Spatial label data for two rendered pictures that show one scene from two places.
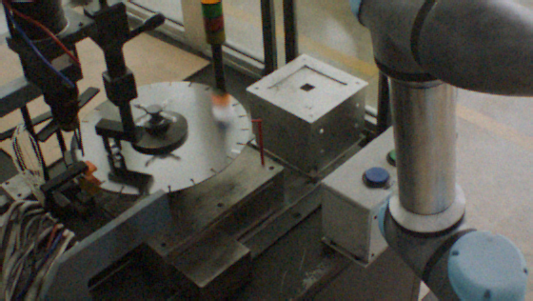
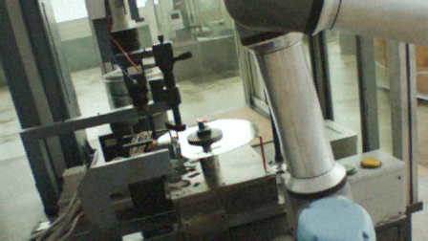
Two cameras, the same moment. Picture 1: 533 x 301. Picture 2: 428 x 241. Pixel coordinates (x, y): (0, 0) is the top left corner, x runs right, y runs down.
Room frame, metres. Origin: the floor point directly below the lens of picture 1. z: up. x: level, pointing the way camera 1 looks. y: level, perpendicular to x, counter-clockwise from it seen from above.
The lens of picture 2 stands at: (0.09, -0.47, 1.32)
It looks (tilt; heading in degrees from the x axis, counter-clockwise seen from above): 16 degrees down; 34
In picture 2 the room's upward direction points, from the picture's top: 10 degrees counter-clockwise
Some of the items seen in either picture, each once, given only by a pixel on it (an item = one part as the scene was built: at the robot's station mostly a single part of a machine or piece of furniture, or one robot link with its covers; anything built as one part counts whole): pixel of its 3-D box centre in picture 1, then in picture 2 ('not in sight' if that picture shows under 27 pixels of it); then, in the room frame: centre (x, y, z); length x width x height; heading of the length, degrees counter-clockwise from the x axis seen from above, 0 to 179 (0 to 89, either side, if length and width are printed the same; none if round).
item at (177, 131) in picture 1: (157, 127); (203, 133); (1.00, 0.19, 0.96); 0.11 x 0.11 x 0.03
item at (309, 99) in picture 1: (307, 115); (318, 155); (1.18, -0.10, 0.82); 0.18 x 0.18 x 0.15; 43
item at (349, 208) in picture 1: (390, 185); (344, 196); (0.94, -0.23, 0.82); 0.28 x 0.11 x 0.15; 133
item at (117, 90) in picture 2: not in sight; (142, 105); (1.44, 0.84, 0.93); 0.31 x 0.31 x 0.36
